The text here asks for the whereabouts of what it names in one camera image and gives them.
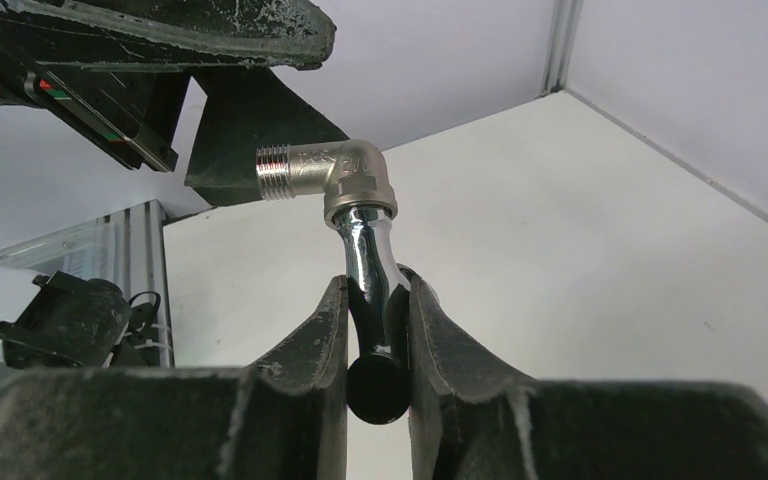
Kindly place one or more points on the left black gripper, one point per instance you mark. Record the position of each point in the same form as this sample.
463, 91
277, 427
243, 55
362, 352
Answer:
133, 116

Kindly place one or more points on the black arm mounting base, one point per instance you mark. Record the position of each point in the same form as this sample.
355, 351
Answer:
72, 322

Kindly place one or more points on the steel elbow pipe fitting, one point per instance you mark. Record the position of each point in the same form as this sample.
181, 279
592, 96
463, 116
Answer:
347, 174

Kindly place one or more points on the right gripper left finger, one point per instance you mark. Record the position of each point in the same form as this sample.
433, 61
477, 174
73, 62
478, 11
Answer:
283, 416

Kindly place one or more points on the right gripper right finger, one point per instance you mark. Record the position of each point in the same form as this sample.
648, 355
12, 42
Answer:
474, 416

